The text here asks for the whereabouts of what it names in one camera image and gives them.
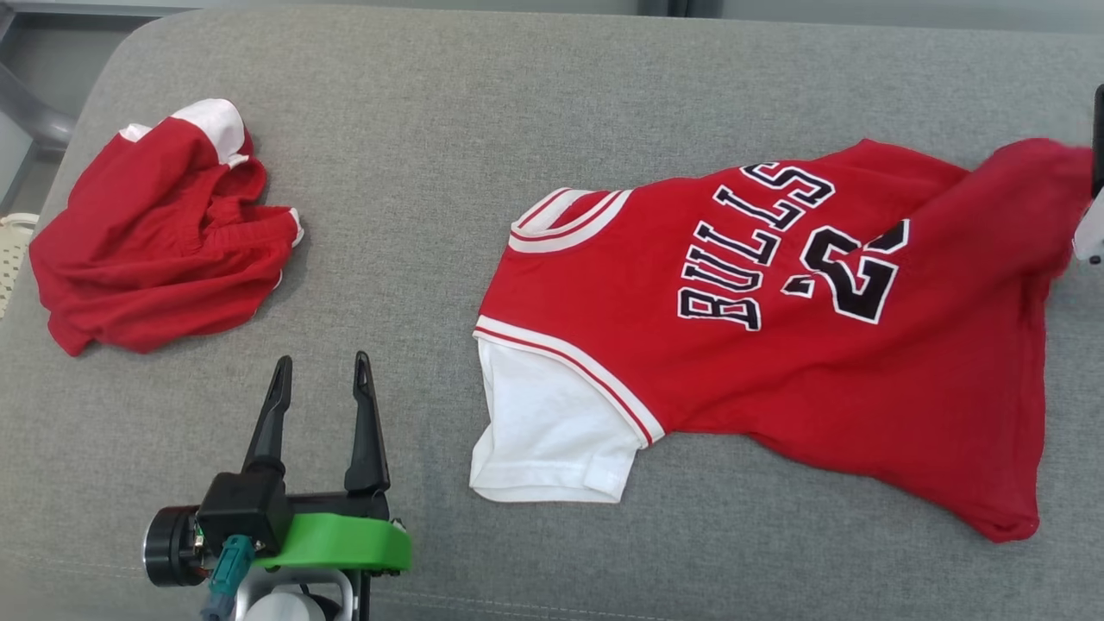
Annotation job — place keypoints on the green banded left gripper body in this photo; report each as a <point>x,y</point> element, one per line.
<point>345,543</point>

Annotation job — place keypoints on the white perforated laundry basket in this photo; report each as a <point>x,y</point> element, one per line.
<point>15,259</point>

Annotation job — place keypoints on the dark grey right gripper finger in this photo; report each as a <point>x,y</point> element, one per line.
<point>1099,138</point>

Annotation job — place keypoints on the red shorts with white hem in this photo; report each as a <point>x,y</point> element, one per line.
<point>155,250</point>

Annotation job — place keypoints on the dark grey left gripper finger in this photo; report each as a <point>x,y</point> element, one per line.
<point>269,423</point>
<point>366,448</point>

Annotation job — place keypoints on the grey curved metal leg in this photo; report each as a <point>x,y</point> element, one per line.
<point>34,116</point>

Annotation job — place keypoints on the grey fabric sofa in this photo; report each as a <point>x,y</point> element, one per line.
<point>431,172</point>

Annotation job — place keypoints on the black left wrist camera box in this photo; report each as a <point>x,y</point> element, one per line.
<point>241,513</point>

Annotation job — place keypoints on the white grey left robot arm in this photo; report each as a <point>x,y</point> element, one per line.
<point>285,604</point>

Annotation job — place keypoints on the grey partition post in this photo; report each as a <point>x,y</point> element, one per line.
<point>681,7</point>

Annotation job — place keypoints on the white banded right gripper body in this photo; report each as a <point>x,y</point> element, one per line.
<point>1092,228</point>

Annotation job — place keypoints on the red Bulls basketball jersey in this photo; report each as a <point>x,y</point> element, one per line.
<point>776,388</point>

